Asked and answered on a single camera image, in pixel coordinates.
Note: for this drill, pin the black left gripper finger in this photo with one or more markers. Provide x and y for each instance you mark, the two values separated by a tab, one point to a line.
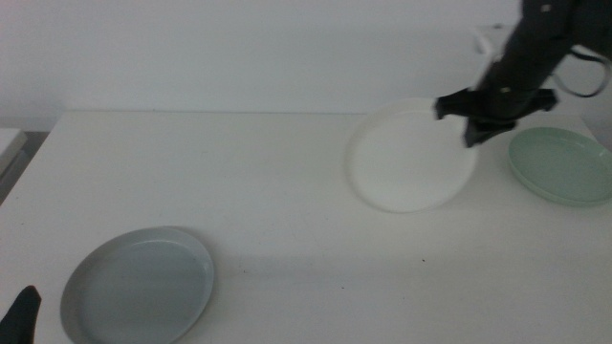
21	317

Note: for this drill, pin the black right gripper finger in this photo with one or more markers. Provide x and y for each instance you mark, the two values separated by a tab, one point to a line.
483	133

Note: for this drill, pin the white shallow bowl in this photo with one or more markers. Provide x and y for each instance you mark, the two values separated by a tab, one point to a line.
406	162

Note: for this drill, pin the green shallow bowl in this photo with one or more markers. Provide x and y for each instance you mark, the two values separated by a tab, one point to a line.
561	167

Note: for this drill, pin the grey shallow bowl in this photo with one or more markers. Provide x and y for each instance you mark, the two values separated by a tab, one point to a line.
141	286

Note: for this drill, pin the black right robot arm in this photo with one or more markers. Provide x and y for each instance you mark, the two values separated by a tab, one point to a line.
583	19

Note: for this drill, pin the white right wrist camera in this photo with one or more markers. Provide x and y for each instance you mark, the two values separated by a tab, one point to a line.
485	45

